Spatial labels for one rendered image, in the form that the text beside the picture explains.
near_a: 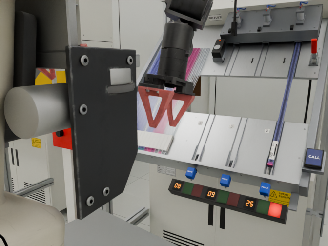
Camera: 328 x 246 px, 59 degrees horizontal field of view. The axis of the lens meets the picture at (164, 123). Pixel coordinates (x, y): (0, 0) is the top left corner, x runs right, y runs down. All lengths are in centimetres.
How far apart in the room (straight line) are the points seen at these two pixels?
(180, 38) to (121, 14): 300
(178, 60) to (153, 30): 272
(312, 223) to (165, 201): 73
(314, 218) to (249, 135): 28
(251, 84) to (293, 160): 200
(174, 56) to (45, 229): 39
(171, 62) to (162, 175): 88
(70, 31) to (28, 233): 18
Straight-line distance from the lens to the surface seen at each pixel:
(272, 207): 83
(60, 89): 27
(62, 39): 29
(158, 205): 145
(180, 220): 142
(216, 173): 90
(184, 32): 58
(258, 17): 122
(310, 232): 91
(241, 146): 91
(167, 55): 57
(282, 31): 114
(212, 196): 87
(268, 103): 281
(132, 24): 345
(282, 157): 88
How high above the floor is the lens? 103
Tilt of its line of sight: 12 degrees down
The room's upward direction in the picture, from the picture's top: straight up
